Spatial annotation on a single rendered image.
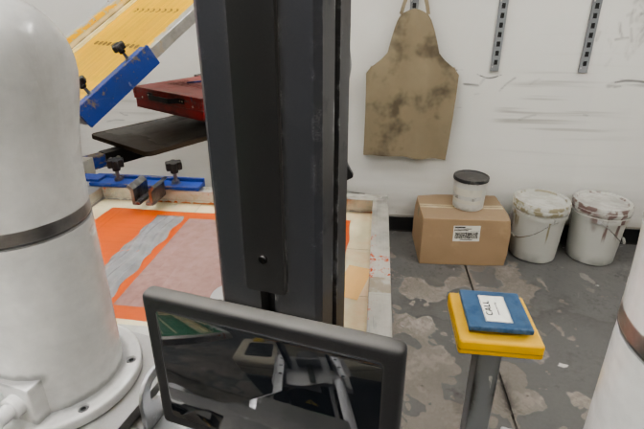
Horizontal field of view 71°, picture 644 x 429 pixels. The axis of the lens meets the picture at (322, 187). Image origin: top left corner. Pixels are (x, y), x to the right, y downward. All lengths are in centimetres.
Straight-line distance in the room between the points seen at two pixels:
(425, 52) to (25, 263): 253
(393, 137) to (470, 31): 73
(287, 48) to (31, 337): 29
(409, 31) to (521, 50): 64
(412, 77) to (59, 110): 251
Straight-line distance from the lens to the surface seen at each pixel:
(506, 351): 80
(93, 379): 44
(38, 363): 41
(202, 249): 100
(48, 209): 36
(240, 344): 26
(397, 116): 279
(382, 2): 277
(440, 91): 279
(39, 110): 34
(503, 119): 294
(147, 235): 108
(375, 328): 71
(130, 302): 88
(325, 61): 19
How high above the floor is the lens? 144
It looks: 22 degrees down
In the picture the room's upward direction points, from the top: straight up
